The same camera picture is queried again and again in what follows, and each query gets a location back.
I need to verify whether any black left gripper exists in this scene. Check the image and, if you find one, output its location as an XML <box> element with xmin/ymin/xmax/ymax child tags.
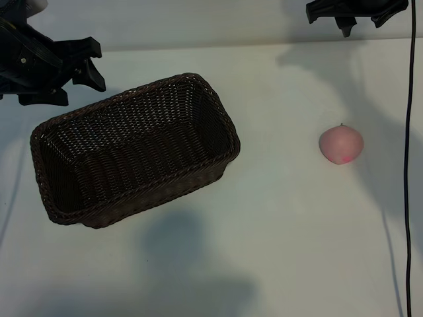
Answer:
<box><xmin>0</xmin><ymin>19</ymin><xmax>106</xmax><ymax>107</ymax></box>

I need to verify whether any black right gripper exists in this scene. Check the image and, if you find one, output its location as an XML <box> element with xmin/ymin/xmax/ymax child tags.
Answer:
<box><xmin>305</xmin><ymin>0</ymin><xmax>409</xmax><ymax>38</ymax></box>

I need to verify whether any pink peach with green leaf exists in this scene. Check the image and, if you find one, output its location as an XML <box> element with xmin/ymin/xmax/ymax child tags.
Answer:
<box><xmin>318</xmin><ymin>123</ymin><xmax>365</xmax><ymax>165</ymax></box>

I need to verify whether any dark brown woven basket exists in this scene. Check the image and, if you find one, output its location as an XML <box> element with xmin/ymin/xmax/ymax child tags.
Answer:
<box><xmin>29</xmin><ymin>72</ymin><xmax>241</xmax><ymax>230</ymax></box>

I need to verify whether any black ribbed cable sleeve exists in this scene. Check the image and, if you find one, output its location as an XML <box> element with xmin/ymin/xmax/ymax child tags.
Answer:
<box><xmin>0</xmin><ymin>16</ymin><xmax>63</xmax><ymax>66</ymax></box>

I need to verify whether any thin black hanging cable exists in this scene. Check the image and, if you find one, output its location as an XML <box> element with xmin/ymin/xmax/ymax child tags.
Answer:
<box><xmin>404</xmin><ymin>0</ymin><xmax>416</xmax><ymax>317</ymax></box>

